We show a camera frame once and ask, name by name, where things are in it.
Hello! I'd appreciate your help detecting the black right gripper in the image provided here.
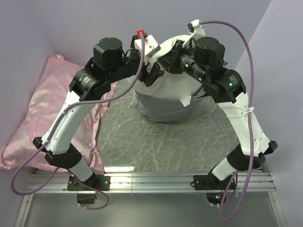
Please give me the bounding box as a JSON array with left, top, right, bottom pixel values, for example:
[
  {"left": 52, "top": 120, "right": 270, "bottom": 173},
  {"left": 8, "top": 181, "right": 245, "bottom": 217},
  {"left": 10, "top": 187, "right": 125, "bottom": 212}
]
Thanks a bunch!
[{"left": 157, "top": 40, "right": 208, "bottom": 85}]

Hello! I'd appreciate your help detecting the white pillow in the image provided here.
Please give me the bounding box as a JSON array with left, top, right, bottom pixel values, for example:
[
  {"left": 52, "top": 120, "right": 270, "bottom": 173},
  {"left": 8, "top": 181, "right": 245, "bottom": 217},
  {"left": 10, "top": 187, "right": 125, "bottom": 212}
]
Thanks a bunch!
[{"left": 134, "top": 35, "right": 202, "bottom": 100}]

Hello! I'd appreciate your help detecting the grey pillowcase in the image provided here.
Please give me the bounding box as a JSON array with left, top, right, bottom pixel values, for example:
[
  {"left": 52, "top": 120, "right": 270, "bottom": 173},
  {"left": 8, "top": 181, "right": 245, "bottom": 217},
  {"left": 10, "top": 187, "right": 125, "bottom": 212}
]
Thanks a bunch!
[{"left": 131, "top": 91, "right": 208, "bottom": 123}]

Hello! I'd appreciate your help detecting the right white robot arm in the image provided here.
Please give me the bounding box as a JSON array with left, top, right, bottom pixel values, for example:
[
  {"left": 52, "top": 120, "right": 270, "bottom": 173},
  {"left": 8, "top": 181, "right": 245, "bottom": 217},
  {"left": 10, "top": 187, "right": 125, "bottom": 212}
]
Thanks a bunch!
[{"left": 157, "top": 37, "right": 277, "bottom": 189}]

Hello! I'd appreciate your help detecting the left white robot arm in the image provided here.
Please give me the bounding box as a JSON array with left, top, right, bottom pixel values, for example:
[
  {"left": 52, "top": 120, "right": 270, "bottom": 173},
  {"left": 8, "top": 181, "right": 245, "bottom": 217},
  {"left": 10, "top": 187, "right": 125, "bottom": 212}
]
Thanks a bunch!
[{"left": 33, "top": 31, "right": 161, "bottom": 190}]

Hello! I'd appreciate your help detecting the pink floral pillow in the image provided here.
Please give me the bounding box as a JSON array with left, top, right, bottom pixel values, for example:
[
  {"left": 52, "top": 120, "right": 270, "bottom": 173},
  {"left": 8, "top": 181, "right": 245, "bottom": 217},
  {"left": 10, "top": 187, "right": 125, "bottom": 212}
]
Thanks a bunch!
[{"left": 0, "top": 54, "right": 109, "bottom": 175}]

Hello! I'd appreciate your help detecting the right controller board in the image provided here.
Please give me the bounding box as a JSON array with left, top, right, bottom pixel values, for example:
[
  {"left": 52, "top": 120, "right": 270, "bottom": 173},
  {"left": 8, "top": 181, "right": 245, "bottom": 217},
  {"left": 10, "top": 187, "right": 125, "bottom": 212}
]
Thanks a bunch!
[{"left": 206, "top": 191, "right": 224, "bottom": 206}]

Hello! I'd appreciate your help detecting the left black controller box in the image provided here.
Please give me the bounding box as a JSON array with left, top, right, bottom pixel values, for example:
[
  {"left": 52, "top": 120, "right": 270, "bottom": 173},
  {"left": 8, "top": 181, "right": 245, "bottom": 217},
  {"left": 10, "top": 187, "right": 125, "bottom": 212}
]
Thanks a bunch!
[{"left": 76, "top": 192, "right": 98, "bottom": 204}]

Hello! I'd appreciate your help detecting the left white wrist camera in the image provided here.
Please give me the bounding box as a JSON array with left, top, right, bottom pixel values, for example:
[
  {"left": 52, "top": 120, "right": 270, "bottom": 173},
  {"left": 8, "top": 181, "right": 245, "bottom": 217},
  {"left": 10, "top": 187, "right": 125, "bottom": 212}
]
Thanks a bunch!
[{"left": 130, "top": 29, "right": 161, "bottom": 63}]

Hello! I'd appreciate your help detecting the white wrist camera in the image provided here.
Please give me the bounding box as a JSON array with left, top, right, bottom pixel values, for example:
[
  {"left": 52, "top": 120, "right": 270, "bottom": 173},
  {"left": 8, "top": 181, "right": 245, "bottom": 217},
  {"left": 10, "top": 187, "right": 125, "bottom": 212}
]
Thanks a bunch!
[
  {"left": 130, "top": 29, "right": 161, "bottom": 63},
  {"left": 182, "top": 19, "right": 205, "bottom": 47}
]

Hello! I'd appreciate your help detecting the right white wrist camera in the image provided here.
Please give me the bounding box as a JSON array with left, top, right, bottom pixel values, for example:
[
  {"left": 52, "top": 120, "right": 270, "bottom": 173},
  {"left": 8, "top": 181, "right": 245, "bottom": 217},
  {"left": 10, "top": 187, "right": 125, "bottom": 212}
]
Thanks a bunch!
[{"left": 182, "top": 19, "right": 205, "bottom": 47}]

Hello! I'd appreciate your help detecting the aluminium mounting rail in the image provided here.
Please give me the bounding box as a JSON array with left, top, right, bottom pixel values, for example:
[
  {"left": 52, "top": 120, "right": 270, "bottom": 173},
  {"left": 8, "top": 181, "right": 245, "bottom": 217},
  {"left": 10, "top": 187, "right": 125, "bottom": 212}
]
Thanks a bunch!
[{"left": 26, "top": 170, "right": 276, "bottom": 194}]

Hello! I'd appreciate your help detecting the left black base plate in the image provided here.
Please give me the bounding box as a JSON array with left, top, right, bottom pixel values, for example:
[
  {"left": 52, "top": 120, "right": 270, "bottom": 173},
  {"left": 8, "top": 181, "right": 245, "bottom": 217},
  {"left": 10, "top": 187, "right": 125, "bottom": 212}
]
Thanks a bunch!
[{"left": 67, "top": 175, "right": 111, "bottom": 191}]

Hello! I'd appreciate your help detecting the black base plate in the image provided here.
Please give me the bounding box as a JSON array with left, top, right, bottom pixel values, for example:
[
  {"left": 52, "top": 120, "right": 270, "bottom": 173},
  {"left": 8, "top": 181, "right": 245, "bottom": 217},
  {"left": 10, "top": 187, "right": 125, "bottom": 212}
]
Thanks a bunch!
[
  {"left": 67, "top": 175, "right": 111, "bottom": 191},
  {"left": 190, "top": 174, "right": 232, "bottom": 191}
]

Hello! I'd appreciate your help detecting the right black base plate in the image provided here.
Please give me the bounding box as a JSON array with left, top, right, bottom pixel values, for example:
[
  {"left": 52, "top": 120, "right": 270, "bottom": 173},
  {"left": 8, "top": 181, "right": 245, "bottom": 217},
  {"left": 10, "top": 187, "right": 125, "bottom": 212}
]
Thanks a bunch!
[{"left": 190, "top": 174, "right": 232, "bottom": 191}]

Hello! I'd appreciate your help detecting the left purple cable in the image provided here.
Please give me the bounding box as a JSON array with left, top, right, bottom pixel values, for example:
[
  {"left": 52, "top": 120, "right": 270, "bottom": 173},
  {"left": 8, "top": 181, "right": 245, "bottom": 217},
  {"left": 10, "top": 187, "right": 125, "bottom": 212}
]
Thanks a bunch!
[{"left": 10, "top": 33, "right": 145, "bottom": 210}]

